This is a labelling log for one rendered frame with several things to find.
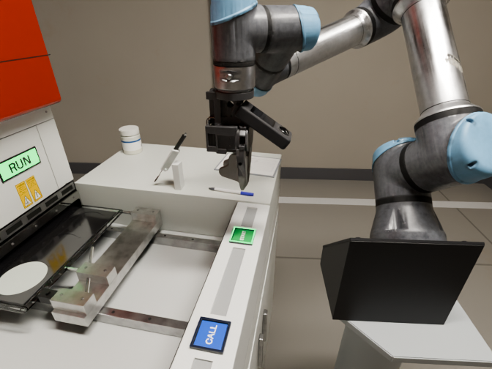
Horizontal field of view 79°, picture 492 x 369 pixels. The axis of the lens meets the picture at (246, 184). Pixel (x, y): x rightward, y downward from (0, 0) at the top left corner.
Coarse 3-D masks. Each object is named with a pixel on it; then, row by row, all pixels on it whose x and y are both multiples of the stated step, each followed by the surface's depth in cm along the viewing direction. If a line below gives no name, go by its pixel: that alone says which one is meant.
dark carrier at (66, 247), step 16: (80, 208) 93; (48, 224) 86; (64, 224) 86; (80, 224) 86; (96, 224) 86; (32, 240) 80; (48, 240) 80; (64, 240) 80; (80, 240) 80; (16, 256) 74; (32, 256) 74; (48, 256) 75; (64, 256) 74; (0, 272) 70; (48, 272) 70; (32, 288) 66; (16, 304) 63
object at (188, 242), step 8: (104, 232) 92; (112, 232) 92; (120, 232) 91; (152, 240) 90; (160, 240) 89; (168, 240) 89; (176, 240) 88; (184, 240) 87; (192, 240) 87; (200, 240) 87; (208, 240) 87; (216, 240) 87; (192, 248) 88; (200, 248) 88; (208, 248) 87; (216, 248) 86
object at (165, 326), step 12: (108, 312) 66; (120, 312) 66; (132, 312) 66; (120, 324) 66; (132, 324) 65; (144, 324) 64; (156, 324) 64; (168, 324) 64; (180, 324) 64; (180, 336) 64
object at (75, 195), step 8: (72, 192) 94; (64, 200) 90; (72, 200) 93; (80, 200) 96; (48, 208) 86; (56, 208) 87; (64, 208) 90; (40, 216) 82; (48, 216) 84; (32, 224) 79; (40, 224) 82; (16, 232) 76; (24, 232) 77; (32, 232) 80; (8, 240) 73; (16, 240) 75; (0, 248) 71; (8, 248) 73; (0, 256) 71
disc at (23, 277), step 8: (24, 264) 72; (32, 264) 72; (40, 264) 72; (8, 272) 70; (16, 272) 70; (24, 272) 70; (32, 272) 70; (40, 272) 70; (0, 280) 68; (8, 280) 68; (16, 280) 68; (24, 280) 68; (32, 280) 68; (40, 280) 68; (0, 288) 66; (8, 288) 66; (16, 288) 66; (24, 288) 66
